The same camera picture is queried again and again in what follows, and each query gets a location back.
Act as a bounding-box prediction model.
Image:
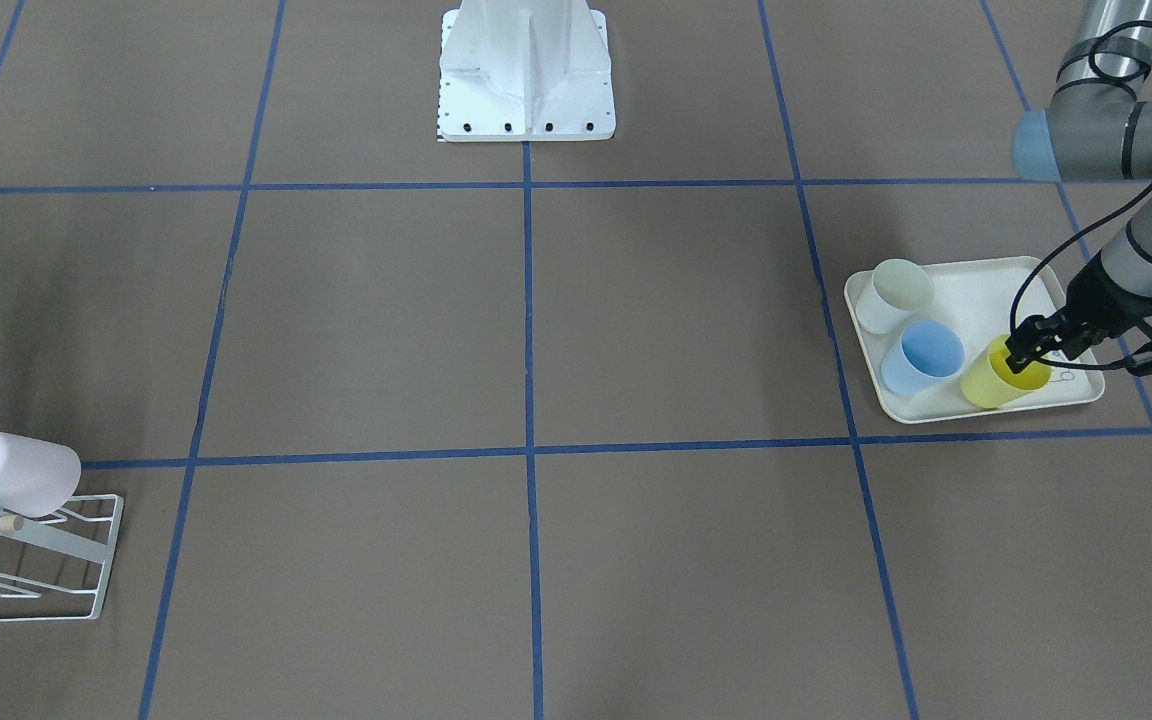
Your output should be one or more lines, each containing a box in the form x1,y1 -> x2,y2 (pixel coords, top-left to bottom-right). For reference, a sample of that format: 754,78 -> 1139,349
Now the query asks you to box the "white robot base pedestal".
435,1 -> 617,143

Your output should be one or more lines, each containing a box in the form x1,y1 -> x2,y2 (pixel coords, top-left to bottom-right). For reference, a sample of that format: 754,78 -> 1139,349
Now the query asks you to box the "white wire cup rack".
0,495 -> 126,624

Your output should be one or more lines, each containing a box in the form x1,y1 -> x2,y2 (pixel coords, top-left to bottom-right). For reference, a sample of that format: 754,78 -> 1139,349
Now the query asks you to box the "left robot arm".
1005,1 -> 1152,377

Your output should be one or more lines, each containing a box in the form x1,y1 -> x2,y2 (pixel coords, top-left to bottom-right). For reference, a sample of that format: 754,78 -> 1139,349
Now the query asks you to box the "pink plastic cup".
0,430 -> 81,518

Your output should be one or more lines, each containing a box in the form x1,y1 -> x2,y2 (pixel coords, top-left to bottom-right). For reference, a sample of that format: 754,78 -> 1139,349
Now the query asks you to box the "yellow plastic cup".
958,334 -> 1053,410

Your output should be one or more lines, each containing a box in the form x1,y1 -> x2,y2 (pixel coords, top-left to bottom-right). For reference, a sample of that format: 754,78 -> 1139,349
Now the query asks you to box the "cream plastic tray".
844,256 -> 1106,424

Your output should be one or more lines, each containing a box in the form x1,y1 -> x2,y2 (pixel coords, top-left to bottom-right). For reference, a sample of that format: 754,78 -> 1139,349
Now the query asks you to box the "pale green plastic cup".
852,258 -> 934,334

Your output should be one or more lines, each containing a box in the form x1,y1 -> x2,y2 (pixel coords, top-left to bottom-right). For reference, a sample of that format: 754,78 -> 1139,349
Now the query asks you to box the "blue plastic cup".
879,320 -> 965,397

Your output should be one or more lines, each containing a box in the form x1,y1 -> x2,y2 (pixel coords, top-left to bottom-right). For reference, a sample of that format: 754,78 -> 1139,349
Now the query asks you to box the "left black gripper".
1005,258 -> 1152,376

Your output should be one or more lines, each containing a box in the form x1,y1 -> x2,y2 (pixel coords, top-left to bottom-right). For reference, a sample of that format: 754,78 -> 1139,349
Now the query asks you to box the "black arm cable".
1011,20 -> 1152,351

